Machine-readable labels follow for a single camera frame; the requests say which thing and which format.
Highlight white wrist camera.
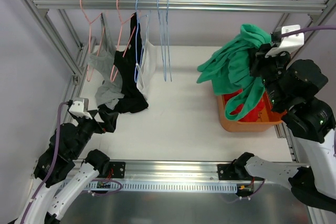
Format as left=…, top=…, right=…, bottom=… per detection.
left=68, top=98, right=96, bottom=120
left=265, top=25, right=305, bottom=58

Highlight orange plastic basket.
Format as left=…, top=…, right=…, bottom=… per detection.
left=217, top=93, right=286, bottom=132

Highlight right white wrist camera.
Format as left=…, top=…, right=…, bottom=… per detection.
left=265, top=25, right=305, bottom=58

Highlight front aluminium rail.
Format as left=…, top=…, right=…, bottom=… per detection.
left=62, top=158, right=297, bottom=183

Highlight white tank top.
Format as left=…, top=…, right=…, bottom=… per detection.
left=136, top=12, right=158, bottom=100

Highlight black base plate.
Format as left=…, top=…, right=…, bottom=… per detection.
left=108, top=161, right=126, bottom=178
left=217, top=163, right=236, bottom=180

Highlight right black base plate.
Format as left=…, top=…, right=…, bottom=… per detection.
left=217, top=163, right=236, bottom=180

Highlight light blue hanger with green top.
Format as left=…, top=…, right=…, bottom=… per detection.
left=156, top=0, right=166, bottom=82

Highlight black tank top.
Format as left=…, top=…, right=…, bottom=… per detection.
left=108, top=13, right=149, bottom=113

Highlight aluminium hanging rail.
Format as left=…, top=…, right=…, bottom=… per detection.
left=33, top=0, right=327, bottom=14

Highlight pink hanger left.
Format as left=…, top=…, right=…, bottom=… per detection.
left=79, top=0, right=101, bottom=82

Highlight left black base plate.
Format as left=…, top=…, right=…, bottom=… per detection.
left=108, top=161, right=126, bottom=178

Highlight red tank top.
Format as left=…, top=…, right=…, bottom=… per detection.
left=223, top=89, right=265, bottom=122

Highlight right aluminium frame post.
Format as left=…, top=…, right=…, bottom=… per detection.
left=251, top=0, right=336, bottom=78

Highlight grey tank top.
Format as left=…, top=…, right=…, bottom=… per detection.
left=88, top=13, right=124, bottom=110

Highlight light blue hanger with white top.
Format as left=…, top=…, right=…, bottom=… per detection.
left=134, top=0, right=143, bottom=83

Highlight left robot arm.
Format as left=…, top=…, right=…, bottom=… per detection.
left=12, top=109, right=119, bottom=223

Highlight pink hanger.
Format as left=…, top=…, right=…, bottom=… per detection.
left=79, top=0, right=101, bottom=82
left=110, top=0, right=134, bottom=82

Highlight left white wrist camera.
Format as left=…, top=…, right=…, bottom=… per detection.
left=68, top=98, right=96, bottom=120

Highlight green tank top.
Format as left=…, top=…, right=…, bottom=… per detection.
left=196, top=24, right=271, bottom=121

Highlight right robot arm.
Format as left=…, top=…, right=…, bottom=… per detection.
left=233, top=44, right=335, bottom=212

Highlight white slotted cable duct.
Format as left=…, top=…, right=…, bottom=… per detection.
left=85, top=181, right=238, bottom=194

